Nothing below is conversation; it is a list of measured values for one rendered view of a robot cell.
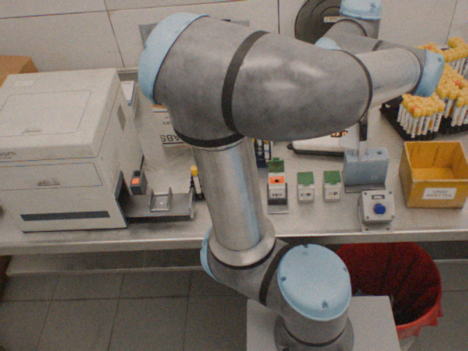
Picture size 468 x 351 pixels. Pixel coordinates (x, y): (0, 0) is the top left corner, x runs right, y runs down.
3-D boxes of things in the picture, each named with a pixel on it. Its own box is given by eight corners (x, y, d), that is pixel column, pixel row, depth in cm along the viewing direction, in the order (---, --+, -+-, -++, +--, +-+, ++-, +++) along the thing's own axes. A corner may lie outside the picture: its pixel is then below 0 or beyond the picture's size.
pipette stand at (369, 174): (345, 193, 124) (348, 166, 116) (340, 173, 128) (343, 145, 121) (385, 190, 123) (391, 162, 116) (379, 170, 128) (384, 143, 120)
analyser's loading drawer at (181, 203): (113, 221, 122) (106, 207, 118) (118, 200, 127) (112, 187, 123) (193, 217, 120) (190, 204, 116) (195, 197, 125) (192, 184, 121)
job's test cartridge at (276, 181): (269, 203, 122) (268, 186, 117) (269, 189, 125) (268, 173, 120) (285, 203, 121) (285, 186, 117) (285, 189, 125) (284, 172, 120)
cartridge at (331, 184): (324, 202, 122) (324, 184, 117) (322, 188, 125) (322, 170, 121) (340, 201, 122) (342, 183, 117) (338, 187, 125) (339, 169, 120)
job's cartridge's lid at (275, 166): (267, 158, 117) (267, 157, 118) (268, 173, 120) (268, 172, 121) (283, 158, 117) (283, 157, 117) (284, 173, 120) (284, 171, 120)
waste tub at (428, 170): (405, 209, 118) (412, 181, 111) (397, 169, 127) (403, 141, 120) (464, 209, 117) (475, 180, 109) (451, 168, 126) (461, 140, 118)
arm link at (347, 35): (362, 58, 79) (389, 26, 85) (301, 44, 84) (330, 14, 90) (359, 97, 85) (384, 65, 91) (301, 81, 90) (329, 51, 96)
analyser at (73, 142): (20, 233, 125) (-38, 148, 103) (51, 158, 144) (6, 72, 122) (138, 228, 122) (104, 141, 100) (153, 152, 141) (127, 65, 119)
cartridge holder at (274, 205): (267, 214, 121) (266, 205, 119) (267, 186, 127) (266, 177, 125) (288, 213, 121) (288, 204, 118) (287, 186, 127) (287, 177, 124)
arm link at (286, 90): (348, 60, 42) (455, 40, 81) (242, 33, 47) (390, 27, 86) (317, 181, 46) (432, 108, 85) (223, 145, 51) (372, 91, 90)
